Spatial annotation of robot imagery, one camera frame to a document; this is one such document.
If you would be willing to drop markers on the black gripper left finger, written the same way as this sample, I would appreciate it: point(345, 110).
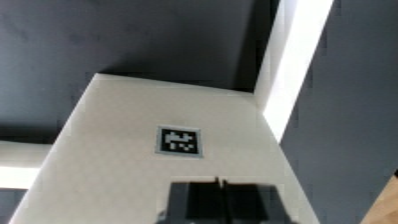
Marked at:
point(194, 204)

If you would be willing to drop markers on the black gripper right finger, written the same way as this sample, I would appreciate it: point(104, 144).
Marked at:
point(255, 204)

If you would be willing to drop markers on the white cabinet body box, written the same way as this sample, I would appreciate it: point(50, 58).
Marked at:
point(157, 135)

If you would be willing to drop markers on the white U-shaped workspace frame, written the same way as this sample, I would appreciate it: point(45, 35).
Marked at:
point(296, 35)

